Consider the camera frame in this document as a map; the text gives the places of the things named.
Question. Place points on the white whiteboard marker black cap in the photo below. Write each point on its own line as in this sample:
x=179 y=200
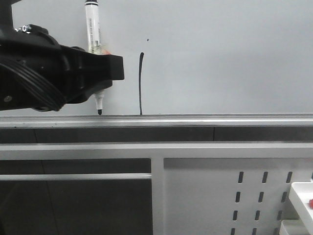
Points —
x=94 y=41

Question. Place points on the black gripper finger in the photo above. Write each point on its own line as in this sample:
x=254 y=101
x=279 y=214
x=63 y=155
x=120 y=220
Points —
x=85 y=73

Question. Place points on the small red object in tray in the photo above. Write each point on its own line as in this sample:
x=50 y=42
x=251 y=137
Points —
x=310 y=203

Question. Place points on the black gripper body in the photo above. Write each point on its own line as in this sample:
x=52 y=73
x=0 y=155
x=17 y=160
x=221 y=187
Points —
x=30 y=66

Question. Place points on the white whiteboard with aluminium frame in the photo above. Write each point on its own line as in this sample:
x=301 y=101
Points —
x=227 y=61

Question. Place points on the white metal pegboard stand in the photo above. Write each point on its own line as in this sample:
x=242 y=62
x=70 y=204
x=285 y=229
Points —
x=150 y=188

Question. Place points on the lower white plastic tray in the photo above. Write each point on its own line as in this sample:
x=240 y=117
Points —
x=292 y=227

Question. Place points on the white plastic marker tray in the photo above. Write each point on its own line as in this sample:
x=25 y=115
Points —
x=300 y=195

